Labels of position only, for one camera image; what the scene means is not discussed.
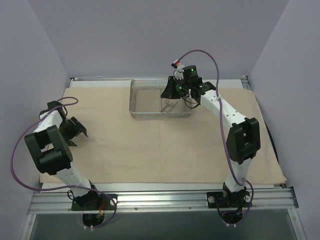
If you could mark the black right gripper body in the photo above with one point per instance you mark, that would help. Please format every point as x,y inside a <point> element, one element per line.
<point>171,87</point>

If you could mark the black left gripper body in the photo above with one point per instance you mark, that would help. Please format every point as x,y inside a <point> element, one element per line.
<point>75,127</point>

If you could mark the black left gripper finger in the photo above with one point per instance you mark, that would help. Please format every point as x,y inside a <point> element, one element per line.
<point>70,143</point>
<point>78,128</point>

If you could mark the steel surgical scissors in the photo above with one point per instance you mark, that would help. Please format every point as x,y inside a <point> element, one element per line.
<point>168,106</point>

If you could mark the wire mesh instrument tray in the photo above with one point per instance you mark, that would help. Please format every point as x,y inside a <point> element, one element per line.
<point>145,101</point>

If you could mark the beige cloth wrap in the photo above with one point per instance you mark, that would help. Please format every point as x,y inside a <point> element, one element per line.
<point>121,149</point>

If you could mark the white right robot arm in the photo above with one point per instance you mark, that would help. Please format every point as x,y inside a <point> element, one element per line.
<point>240,134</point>

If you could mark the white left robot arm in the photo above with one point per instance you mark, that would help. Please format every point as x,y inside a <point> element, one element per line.
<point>49,146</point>

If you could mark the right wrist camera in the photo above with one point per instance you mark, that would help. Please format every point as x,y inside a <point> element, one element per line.
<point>190,73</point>

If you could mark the aluminium table edge rail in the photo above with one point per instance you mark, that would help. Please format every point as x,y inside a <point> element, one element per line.
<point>245,82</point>

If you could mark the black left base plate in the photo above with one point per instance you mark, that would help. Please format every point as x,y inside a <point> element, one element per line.
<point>94,201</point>

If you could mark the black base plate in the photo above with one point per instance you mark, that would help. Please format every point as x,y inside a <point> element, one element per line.
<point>94,201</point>
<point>224,200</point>

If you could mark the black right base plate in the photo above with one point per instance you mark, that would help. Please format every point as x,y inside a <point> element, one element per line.
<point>224,200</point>

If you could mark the aluminium front rail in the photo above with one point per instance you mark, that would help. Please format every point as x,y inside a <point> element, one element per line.
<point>162,201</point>

